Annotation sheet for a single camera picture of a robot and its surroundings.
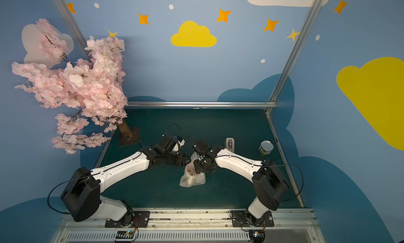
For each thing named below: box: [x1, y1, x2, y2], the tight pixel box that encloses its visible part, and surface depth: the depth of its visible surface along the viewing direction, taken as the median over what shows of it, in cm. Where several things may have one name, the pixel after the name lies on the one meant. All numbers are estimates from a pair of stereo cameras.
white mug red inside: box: [185, 161, 200, 182], surface depth 82 cm
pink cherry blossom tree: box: [11, 18, 133, 155], surface depth 63 cm
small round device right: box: [248, 229, 266, 243], surface depth 74 cm
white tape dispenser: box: [225, 137, 235, 154], surface depth 100 cm
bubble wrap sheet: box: [179, 151, 206, 188], surface depth 82 cm
